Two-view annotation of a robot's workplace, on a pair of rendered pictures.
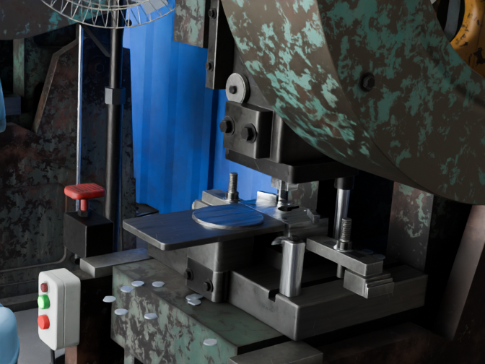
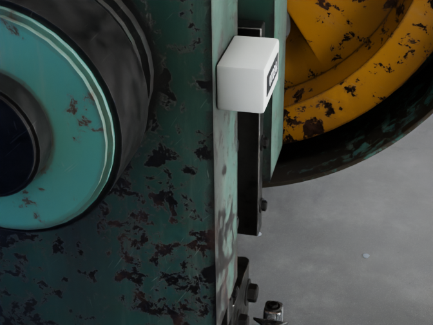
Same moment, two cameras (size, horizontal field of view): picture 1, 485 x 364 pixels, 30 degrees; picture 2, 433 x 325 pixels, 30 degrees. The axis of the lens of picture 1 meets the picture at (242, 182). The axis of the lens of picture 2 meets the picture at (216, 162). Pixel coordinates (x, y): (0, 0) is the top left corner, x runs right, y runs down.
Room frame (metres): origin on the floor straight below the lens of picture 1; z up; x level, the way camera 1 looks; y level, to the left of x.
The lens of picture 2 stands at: (2.01, 0.60, 1.59)
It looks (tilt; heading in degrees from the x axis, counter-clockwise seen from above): 30 degrees down; 232
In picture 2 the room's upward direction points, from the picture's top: 1 degrees counter-clockwise
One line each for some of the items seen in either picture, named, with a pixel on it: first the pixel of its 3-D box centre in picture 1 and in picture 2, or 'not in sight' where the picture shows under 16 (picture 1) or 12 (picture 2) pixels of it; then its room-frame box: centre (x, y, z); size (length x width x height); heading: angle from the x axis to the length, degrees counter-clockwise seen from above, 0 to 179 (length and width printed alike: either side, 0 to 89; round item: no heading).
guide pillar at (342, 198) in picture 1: (342, 204); not in sight; (1.54, -0.18, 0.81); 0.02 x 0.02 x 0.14
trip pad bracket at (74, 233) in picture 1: (87, 259); not in sight; (1.68, 0.29, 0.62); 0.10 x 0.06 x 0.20; 38
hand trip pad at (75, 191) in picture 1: (84, 206); not in sight; (1.69, 0.30, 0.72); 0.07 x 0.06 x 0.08; 128
